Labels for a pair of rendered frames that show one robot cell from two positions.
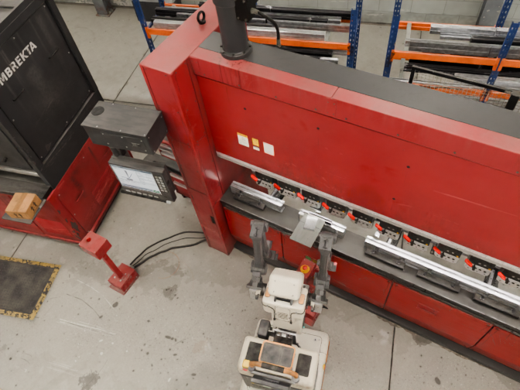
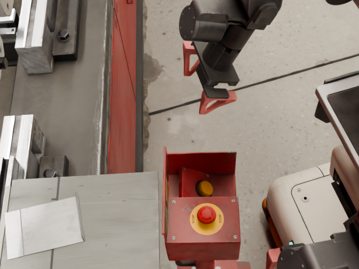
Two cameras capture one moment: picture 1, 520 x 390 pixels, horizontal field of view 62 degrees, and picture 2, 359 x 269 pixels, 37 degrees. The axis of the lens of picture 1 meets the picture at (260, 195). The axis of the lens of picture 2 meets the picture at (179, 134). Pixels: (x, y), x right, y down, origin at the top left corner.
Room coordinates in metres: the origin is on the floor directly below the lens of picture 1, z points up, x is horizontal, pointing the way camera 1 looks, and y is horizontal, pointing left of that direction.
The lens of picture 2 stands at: (1.77, 0.07, 1.85)
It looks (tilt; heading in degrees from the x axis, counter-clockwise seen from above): 59 degrees down; 236
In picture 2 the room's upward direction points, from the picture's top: 6 degrees counter-clockwise
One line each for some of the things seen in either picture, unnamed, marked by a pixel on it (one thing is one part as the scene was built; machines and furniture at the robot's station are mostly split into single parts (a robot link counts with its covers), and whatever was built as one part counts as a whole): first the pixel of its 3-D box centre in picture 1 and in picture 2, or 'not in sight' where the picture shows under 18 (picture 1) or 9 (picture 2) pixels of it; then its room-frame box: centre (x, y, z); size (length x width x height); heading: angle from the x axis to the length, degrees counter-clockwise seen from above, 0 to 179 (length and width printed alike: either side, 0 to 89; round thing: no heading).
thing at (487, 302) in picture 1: (496, 306); not in sight; (0.95, -1.50, 0.89); 0.30 x 0.05 x 0.03; 53
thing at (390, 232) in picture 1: (391, 226); not in sight; (1.49, -0.87, 1.26); 0.15 x 0.09 x 0.17; 53
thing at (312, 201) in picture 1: (313, 195); not in sight; (1.85, -0.39, 1.26); 0.15 x 0.09 x 0.17; 53
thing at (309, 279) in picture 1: (310, 272); (202, 204); (1.48, -0.30, 0.75); 0.20 x 0.16 x 0.18; 51
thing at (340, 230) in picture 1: (322, 223); (14, 214); (1.81, -0.46, 0.92); 0.39 x 0.06 x 0.10; 53
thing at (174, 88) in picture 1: (222, 148); not in sight; (2.57, 0.26, 1.15); 0.85 x 0.25 x 2.30; 143
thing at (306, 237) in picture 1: (307, 230); (82, 223); (1.72, -0.32, 1.00); 0.26 x 0.18 x 0.01; 143
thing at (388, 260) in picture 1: (384, 258); (68, 10); (1.43, -0.86, 0.89); 0.30 x 0.05 x 0.03; 53
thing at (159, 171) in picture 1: (145, 177); not in sight; (2.15, 0.84, 1.42); 0.45 x 0.12 x 0.36; 65
